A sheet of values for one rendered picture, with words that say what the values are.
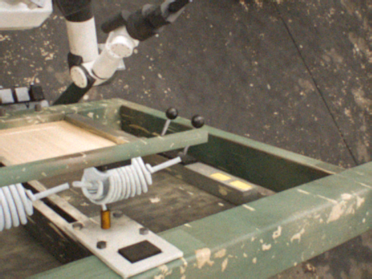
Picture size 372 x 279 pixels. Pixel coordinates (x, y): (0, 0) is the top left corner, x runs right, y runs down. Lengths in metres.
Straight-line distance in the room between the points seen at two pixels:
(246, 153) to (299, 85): 2.71
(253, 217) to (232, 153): 0.66
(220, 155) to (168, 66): 1.90
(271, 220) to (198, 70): 2.72
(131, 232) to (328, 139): 3.45
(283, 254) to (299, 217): 0.07
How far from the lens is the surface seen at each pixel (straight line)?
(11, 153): 1.58
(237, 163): 1.52
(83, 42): 1.69
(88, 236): 0.82
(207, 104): 3.47
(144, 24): 1.45
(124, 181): 0.80
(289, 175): 1.38
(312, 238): 0.96
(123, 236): 0.81
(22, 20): 1.57
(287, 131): 3.87
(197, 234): 0.82
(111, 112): 2.02
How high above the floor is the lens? 2.60
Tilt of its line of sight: 51 degrees down
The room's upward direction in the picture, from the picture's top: 59 degrees clockwise
